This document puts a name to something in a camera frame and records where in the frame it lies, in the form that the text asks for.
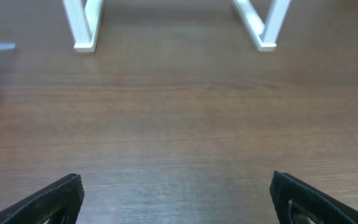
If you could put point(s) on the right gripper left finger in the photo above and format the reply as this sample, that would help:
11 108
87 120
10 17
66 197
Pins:
57 196

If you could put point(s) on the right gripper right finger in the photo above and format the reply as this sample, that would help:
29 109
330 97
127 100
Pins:
315 202

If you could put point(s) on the white and blue stand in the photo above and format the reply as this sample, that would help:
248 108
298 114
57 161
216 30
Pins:
84 34

